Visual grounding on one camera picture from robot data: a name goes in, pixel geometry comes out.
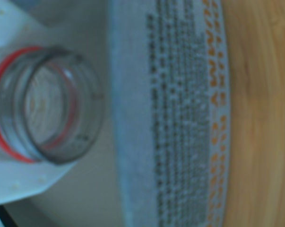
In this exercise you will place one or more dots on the clear bottle nutrition seals label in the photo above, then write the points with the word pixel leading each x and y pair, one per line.
pixel 62 106

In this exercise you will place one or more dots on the grey cardboard box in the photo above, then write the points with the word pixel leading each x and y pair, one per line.
pixel 175 118

